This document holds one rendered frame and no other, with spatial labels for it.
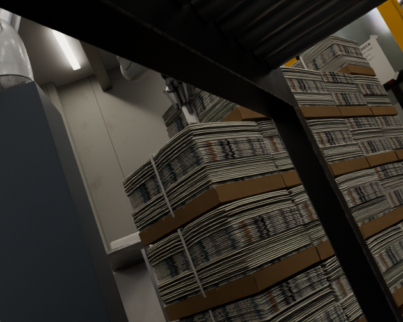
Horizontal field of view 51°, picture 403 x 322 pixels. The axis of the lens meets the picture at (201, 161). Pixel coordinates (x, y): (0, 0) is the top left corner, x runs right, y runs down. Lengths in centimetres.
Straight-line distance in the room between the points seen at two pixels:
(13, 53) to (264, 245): 79
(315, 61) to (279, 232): 125
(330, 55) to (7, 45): 151
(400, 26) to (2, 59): 209
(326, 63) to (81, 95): 693
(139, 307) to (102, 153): 355
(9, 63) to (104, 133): 719
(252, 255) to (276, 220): 15
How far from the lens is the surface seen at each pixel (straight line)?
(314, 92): 173
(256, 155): 124
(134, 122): 827
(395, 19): 267
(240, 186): 113
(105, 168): 808
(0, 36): 119
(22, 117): 103
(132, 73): 165
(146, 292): 554
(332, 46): 220
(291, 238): 120
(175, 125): 154
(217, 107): 135
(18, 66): 115
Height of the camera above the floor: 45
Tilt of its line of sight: 15 degrees up
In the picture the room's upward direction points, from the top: 22 degrees counter-clockwise
